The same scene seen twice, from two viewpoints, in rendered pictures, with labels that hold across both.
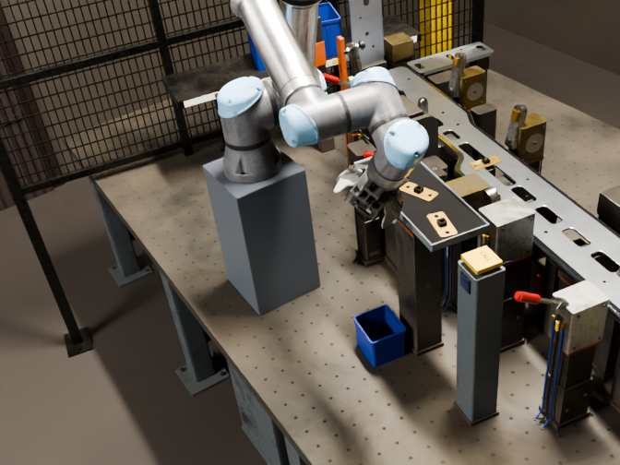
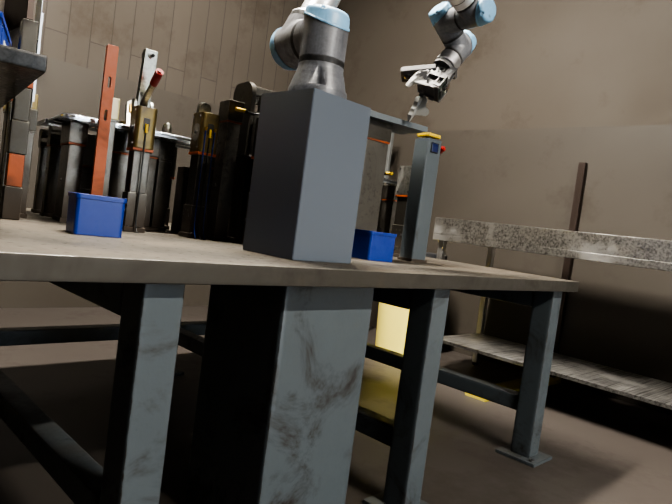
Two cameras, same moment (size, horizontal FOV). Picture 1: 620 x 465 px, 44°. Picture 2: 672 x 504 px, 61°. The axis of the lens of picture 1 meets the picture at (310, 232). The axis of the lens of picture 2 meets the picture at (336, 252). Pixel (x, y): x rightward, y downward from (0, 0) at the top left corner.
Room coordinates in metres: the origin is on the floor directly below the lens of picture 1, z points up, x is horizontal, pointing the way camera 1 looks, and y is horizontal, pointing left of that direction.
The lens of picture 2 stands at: (2.05, 1.53, 0.80)
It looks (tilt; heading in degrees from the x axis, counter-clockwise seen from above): 3 degrees down; 252
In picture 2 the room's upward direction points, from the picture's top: 8 degrees clockwise
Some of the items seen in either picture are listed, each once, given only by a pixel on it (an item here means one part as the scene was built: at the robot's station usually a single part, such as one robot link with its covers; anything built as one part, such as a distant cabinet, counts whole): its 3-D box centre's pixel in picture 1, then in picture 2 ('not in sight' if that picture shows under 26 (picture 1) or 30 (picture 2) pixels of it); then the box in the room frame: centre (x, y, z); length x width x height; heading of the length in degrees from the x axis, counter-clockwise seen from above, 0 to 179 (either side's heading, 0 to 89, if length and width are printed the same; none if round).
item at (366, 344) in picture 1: (380, 336); (373, 245); (1.38, -0.14, 0.74); 0.11 x 0.10 x 0.09; 18
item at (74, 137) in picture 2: not in sight; (70, 172); (2.30, -0.30, 0.84); 0.12 x 0.05 x 0.29; 108
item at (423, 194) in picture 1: (418, 189); not in sight; (1.40, -0.25, 1.17); 0.08 x 0.04 x 0.01; 43
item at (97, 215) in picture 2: not in sight; (95, 214); (2.18, 0.12, 0.74); 0.11 x 0.10 x 0.09; 18
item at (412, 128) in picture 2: (416, 194); (374, 119); (1.39, -0.25, 1.16); 0.37 x 0.14 x 0.02; 18
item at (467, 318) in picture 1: (478, 342); (420, 200); (1.15, -0.33, 0.92); 0.08 x 0.08 x 0.44; 18
